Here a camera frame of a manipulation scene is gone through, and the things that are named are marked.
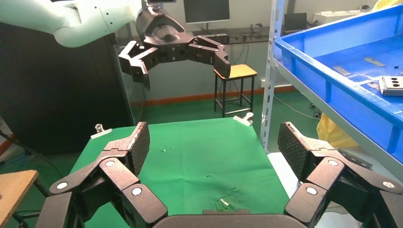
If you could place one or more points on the black rack device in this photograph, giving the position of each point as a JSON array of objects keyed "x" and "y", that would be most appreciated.
[{"x": 225, "y": 37}]

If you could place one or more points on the dark desk counter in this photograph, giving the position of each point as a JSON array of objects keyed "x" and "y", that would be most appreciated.
[{"x": 245, "y": 33}]

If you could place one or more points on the perforated grey shelf upright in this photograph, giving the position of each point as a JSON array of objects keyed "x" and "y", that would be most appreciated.
[{"x": 270, "y": 78}]

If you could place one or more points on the yellow-topped black stool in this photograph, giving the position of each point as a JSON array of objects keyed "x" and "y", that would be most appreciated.
[{"x": 240, "y": 71}]

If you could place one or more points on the small dark screen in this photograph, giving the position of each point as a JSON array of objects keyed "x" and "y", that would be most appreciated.
[{"x": 295, "y": 21}]

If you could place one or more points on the silver metal binder clip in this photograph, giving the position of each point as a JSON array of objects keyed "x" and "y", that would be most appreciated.
[
  {"x": 242, "y": 120},
  {"x": 100, "y": 133}
]

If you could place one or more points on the black headphones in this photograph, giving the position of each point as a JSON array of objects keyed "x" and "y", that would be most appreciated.
[{"x": 252, "y": 27}]

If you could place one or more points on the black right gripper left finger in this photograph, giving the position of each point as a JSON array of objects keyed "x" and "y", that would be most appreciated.
[{"x": 126, "y": 163}]

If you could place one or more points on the grey tape piece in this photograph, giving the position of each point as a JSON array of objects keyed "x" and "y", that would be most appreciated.
[
  {"x": 341, "y": 70},
  {"x": 373, "y": 85},
  {"x": 374, "y": 61}
]

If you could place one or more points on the wooden stool with black legs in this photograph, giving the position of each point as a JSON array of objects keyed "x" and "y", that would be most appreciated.
[{"x": 15, "y": 188}]

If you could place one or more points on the black computer monitor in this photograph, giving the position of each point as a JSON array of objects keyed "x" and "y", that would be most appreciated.
[{"x": 206, "y": 11}]

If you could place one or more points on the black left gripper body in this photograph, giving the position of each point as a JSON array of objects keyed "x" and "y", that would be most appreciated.
[{"x": 160, "y": 28}]

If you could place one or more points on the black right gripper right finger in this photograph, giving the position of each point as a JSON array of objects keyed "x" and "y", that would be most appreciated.
[{"x": 324, "y": 170}]

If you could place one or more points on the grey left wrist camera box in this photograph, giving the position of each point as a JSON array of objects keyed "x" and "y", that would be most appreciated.
[{"x": 160, "y": 1}]

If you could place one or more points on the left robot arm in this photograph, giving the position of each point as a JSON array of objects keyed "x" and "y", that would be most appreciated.
[{"x": 78, "y": 19}]

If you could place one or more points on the yellow plastic bag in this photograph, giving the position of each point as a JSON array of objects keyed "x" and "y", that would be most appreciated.
[{"x": 333, "y": 133}]

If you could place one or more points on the glass cabinet panel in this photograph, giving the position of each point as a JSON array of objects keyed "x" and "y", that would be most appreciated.
[{"x": 137, "y": 104}]

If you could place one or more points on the small white scrap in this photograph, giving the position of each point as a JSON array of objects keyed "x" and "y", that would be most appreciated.
[{"x": 224, "y": 202}]

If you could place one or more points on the green table cloth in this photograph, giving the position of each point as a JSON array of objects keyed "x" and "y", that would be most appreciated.
[{"x": 195, "y": 151}]

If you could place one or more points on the blue plastic tray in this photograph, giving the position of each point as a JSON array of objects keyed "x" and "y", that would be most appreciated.
[{"x": 346, "y": 100}]

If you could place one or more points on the white box appliance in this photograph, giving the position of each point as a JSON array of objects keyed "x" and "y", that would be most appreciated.
[{"x": 333, "y": 17}]

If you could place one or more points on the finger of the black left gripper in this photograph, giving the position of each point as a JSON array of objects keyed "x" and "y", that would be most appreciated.
[
  {"x": 220, "y": 61},
  {"x": 137, "y": 67}
]

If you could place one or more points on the silver metal shield plate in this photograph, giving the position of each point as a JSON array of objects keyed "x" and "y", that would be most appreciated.
[
  {"x": 386, "y": 85},
  {"x": 392, "y": 92}
]

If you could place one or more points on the black cabinet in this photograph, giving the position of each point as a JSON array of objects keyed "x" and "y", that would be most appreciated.
[{"x": 63, "y": 94}]

